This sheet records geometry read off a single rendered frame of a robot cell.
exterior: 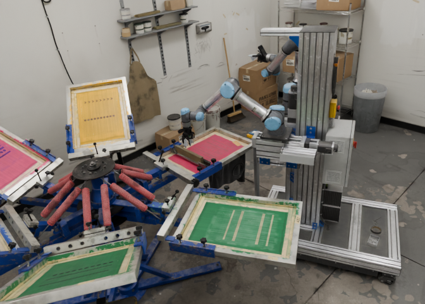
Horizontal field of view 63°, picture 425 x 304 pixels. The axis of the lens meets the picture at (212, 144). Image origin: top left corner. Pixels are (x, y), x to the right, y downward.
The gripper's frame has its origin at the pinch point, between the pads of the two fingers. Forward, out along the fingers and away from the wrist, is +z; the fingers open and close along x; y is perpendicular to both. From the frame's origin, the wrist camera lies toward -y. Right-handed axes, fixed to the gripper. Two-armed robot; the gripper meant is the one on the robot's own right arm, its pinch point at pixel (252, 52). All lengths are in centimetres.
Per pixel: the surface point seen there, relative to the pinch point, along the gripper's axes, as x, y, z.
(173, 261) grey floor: -163, 147, -20
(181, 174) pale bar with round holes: -138, 45, -40
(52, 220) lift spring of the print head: -234, 24, -27
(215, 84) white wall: 97, 118, 189
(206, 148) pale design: -88, 61, -10
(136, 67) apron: -39, 31, 181
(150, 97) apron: -32, 80, 180
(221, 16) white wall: 135, 16, 189
